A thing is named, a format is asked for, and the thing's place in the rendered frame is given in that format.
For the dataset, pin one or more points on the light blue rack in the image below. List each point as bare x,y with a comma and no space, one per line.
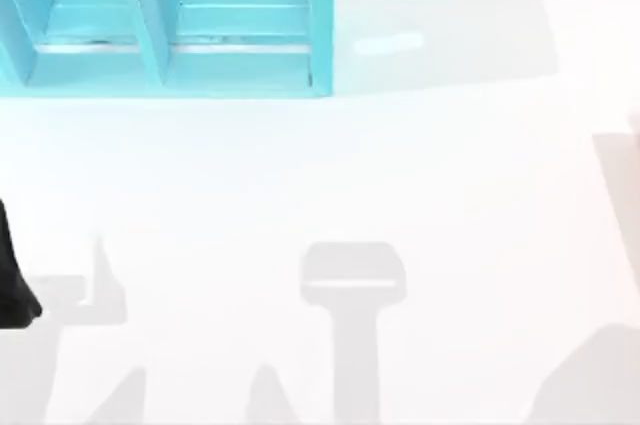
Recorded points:
150,20

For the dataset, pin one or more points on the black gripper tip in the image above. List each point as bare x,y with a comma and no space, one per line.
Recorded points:
12,285

